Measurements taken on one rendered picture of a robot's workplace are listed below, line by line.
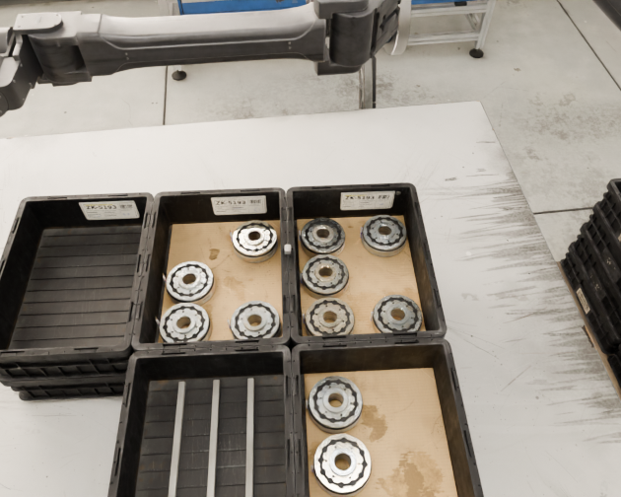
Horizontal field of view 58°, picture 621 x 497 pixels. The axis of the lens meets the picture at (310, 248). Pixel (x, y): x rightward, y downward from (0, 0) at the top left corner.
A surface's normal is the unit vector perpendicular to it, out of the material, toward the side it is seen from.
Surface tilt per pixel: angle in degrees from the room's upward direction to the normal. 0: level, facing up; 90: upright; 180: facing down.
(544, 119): 0
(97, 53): 90
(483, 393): 0
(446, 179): 0
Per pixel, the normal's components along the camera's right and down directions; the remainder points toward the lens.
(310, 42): 0.11, 0.80
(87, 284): 0.00, -0.59
